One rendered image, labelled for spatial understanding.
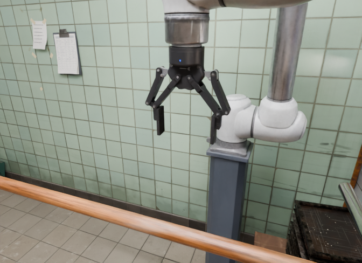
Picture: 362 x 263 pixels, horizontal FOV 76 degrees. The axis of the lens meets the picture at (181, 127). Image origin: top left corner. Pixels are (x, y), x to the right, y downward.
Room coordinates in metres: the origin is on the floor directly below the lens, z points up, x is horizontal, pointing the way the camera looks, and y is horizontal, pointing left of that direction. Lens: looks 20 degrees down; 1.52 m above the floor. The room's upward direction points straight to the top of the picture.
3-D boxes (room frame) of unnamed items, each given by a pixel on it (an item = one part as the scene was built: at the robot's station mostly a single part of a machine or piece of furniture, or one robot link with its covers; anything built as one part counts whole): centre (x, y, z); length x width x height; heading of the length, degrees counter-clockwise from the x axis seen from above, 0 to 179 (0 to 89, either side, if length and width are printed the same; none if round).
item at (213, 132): (0.50, -0.08, 1.33); 0.03 x 0.01 x 0.07; 159
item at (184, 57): (0.52, -0.01, 1.47); 0.08 x 0.07 x 0.09; 69
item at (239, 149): (1.11, -0.24, 1.03); 0.22 x 0.18 x 0.06; 67
